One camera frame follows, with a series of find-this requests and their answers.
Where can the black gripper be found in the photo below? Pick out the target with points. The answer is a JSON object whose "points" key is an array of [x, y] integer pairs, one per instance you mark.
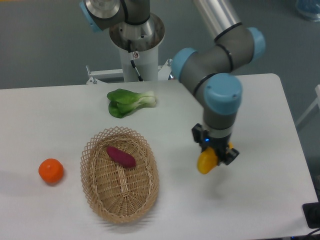
{"points": [[216, 139]]}

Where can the yellow mango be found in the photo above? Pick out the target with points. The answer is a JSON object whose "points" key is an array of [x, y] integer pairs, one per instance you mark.
{"points": [[209, 159]]}

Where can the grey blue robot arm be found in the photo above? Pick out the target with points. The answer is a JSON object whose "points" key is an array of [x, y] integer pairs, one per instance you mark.
{"points": [[137, 33]]}

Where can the woven wicker basket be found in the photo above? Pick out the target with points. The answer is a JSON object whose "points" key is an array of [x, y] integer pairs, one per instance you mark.
{"points": [[115, 193]]}

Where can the purple sweet potato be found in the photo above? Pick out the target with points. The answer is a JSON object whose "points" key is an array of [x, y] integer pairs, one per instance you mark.
{"points": [[120, 157]]}

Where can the green bok choy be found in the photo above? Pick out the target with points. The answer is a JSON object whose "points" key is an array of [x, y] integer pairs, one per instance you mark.
{"points": [[124, 102]]}

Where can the black device at edge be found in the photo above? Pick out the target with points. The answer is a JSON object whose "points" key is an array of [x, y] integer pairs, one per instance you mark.
{"points": [[312, 214]]}

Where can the blue object top right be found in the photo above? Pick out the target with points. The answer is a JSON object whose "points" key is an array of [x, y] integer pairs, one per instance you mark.
{"points": [[309, 9]]}

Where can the orange tangerine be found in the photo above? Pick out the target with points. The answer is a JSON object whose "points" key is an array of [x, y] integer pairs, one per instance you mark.
{"points": [[51, 171]]}

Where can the white metal mounting frame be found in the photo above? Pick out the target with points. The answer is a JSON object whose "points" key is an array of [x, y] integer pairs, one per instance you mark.
{"points": [[117, 76]]}

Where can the white frame at right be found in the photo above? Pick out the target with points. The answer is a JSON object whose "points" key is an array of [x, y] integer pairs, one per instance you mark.
{"points": [[310, 111]]}

